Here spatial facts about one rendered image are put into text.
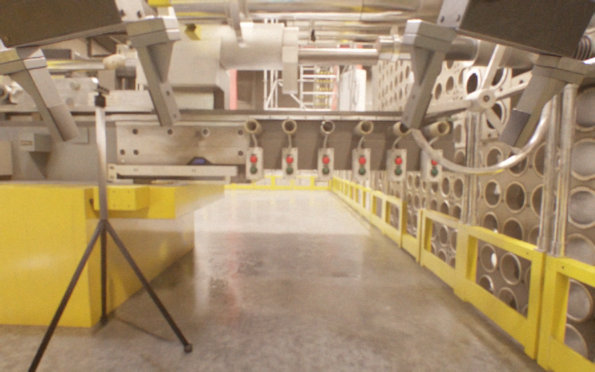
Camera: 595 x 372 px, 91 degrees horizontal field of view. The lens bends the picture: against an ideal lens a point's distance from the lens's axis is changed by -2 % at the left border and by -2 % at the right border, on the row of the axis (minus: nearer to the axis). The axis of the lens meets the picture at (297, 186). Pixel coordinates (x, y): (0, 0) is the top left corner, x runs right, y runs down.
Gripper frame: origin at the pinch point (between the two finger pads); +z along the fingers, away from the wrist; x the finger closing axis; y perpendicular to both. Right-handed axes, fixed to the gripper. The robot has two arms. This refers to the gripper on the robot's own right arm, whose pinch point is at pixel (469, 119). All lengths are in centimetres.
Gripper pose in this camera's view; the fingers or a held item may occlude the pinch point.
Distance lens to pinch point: 40.4
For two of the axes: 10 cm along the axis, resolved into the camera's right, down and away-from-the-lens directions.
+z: -1.9, 8.8, 4.4
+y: 0.8, 4.6, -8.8
